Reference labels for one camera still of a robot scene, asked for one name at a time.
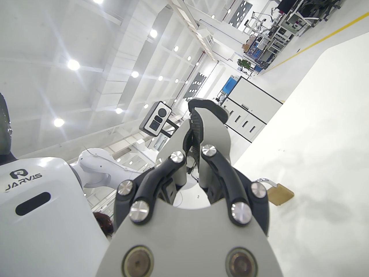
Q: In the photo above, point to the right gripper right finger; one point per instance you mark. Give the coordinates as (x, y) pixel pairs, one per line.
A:
(219, 145)

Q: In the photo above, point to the white cabinet with drawers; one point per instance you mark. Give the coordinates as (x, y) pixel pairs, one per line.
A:
(253, 108)

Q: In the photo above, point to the robot body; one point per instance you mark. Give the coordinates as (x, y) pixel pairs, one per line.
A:
(43, 226)

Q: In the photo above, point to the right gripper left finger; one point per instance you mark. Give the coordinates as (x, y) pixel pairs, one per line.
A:
(150, 185)

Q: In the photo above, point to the person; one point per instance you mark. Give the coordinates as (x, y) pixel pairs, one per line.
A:
(103, 222)

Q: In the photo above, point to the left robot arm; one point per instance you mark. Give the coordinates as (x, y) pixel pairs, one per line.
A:
(96, 168)

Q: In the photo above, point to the brass padlock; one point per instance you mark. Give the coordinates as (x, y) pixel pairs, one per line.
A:
(281, 195)

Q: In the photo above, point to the green potted plant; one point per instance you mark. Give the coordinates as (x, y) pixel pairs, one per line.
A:
(245, 65)

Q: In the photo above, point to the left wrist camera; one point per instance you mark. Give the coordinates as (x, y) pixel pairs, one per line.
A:
(155, 118)

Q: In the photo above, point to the black monitor screen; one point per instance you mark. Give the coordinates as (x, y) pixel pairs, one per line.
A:
(288, 2)

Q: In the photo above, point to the blue cart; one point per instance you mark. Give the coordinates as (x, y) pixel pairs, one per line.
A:
(229, 85)

